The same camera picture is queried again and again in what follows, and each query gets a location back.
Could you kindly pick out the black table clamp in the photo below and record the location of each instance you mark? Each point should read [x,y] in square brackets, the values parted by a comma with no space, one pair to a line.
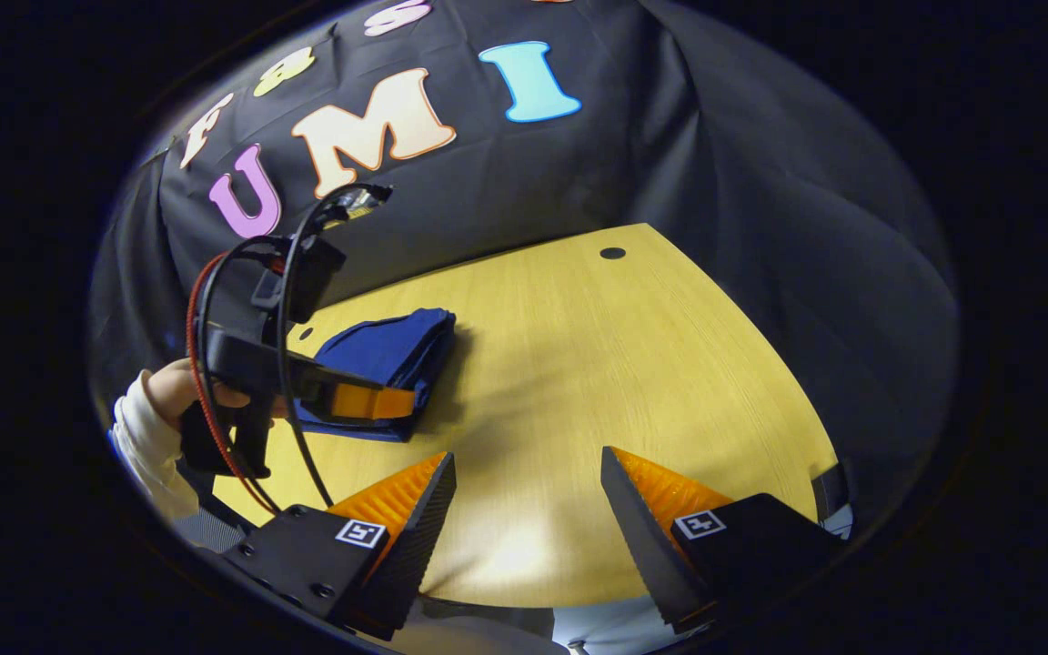
[831,491]

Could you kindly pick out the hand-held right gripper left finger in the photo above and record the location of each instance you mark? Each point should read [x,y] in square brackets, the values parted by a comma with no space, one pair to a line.
[415,546]

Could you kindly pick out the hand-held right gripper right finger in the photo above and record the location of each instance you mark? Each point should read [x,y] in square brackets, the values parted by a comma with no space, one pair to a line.
[647,546]

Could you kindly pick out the blue jeans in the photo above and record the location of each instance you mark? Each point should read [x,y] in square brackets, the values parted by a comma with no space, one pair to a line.
[387,350]

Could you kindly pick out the black backdrop cloth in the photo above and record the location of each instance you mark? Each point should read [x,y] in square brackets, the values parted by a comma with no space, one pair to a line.
[670,146]

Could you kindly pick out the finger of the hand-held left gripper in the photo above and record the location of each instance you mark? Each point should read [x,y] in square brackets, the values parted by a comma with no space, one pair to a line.
[369,402]

